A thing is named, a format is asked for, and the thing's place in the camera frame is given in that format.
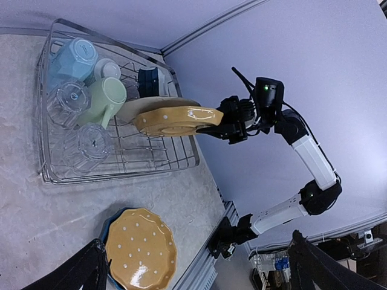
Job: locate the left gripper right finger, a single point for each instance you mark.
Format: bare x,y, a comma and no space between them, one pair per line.
311,268

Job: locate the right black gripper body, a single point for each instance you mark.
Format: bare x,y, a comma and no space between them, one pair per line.
238,120

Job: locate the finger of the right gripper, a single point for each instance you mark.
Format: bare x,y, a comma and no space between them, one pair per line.
220,132

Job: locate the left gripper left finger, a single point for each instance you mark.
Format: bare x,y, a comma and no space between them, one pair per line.
87,269

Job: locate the blue dotted plate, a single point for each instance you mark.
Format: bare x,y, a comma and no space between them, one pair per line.
104,237

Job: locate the yellow dotted plate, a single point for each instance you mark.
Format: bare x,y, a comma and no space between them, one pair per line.
141,250
176,121

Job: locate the beige plate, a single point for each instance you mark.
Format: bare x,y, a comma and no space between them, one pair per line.
132,108

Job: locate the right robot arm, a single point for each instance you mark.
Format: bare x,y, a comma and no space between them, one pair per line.
263,157

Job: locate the dark blue bowl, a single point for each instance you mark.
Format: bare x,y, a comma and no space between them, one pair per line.
151,82

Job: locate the clear glass near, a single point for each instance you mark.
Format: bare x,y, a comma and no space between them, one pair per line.
81,150

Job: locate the clear glass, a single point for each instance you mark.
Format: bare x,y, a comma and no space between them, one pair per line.
81,150
67,102

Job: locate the green mug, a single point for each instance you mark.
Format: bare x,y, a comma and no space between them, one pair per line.
107,97

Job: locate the clear glass far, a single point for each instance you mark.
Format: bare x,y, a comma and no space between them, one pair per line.
67,102

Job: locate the light blue faceted cup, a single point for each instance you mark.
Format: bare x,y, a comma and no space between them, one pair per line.
74,59

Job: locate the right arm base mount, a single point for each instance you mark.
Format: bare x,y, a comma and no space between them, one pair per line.
226,237

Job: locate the right corner aluminium post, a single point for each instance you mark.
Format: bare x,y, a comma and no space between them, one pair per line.
211,24

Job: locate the aluminium front rail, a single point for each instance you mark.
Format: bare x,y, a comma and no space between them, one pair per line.
201,273

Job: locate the metal wire dish rack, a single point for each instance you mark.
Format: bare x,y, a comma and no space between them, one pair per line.
135,154

